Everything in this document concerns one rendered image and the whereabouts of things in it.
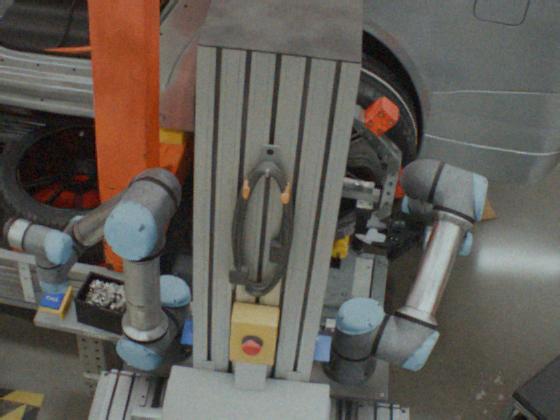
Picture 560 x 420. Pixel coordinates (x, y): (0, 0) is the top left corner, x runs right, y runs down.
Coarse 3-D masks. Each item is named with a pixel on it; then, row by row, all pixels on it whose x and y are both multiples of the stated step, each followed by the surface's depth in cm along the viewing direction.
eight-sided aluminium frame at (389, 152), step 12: (360, 108) 276; (360, 120) 273; (360, 132) 277; (372, 132) 276; (372, 144) 279; (384, 144) 279; (384, 156) 281; (396, 156) 282; (396, 168) 284; (384, 180) 290; (396, 180) 287; (384, 192) 291; (384, 204) 295; (348, 216) 307; (384, 216) 298; (336, 228) 307; (348, 228) 305
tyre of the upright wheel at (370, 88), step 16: (368, 64) 288; (368, 80) 282; (384, 80) 288; (368, 96) 277; (384, 96) 282; (400, 96) 291; (400, 112) 284; (400, 128) 283; (416, 128) 301; (400, 144) 288
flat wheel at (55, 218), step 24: (72, 120) 360; (24, 144) 347; (48, 144) 351; (72, 144) 361; (0, 168) 336; (24, 168) 343; (48, 168) 342; (72, 168) 347; (96, 168) 344; (0, 192) 328; (24, 192) 327; (72, 192) 338; (24, 216) 319; (48, 216) 318; (72, 216) 319; (96, 264) 332
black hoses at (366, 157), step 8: (352, 152) 275; (360, 152) 272; (368, 152) 272; (352, 160) 272; (360, 160) 270; (368, 160) 271; (376, 160) 274; (368, 168) 269; (376, 168) 272; (384, 168) 277; (376, 176) 270; (376, 184) 271
